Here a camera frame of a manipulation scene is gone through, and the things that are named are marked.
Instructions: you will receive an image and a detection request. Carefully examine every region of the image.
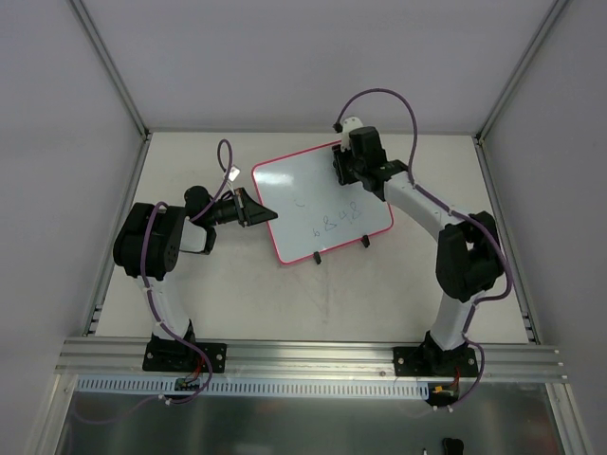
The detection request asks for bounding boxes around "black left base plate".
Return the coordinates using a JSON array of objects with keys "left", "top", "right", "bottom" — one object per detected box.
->
[{"left": 142, "top": 335, "right": 228, "bottom": 373}]

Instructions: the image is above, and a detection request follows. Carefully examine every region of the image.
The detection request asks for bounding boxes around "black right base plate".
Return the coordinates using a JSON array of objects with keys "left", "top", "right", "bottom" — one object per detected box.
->
[{"left": 392, "top": 335, "right": 479, "bottom": 378}]

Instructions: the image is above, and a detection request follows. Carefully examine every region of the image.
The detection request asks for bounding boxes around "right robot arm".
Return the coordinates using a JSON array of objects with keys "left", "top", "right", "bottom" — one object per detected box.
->
[{"left": 332, "top": 118, "right": 506, "bottom": 375}]

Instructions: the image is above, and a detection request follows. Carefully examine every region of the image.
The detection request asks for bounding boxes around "pink framed whiteboard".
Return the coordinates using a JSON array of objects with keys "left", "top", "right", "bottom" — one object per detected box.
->
[{"left": 251, "top": 142, "right": 394, "bottom": 265}]

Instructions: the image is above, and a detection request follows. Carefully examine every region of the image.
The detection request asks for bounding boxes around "white slotted cable duct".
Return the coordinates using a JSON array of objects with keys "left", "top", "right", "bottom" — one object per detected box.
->
[{"left": 75, "top": 375, "right": 430, "bottom": 401}]

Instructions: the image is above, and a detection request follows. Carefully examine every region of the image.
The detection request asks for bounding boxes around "black object on floor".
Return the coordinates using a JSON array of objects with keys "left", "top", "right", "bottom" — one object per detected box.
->
[{"left": 442, "top": 438, "right": 465, "bottom": 455}]

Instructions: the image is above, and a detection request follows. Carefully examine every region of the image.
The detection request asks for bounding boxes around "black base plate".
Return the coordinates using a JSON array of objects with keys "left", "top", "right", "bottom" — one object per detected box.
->
[
  {"left": 392, "top": 335, "right": 479, "bottom": 378},
  {"left": 142, "top": 335, "right": 228, "bottom": 373}
]

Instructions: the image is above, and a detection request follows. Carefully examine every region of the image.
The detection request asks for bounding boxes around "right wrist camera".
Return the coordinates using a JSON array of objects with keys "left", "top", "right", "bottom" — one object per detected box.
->
[{"left": 333, "top": 117, "right": 363, "bottom": 152}]

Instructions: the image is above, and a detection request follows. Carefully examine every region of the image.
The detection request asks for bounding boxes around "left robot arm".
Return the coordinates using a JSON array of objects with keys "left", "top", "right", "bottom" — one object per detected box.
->
[{"left": 113, "top": 186, "right": 278, "bottom": 370}]

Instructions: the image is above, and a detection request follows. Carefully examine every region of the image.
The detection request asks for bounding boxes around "whiteboard wire stand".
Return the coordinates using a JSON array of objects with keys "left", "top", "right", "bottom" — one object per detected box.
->
[{"left": 312, "top": 235, "right": 370, "bottom": 264}]

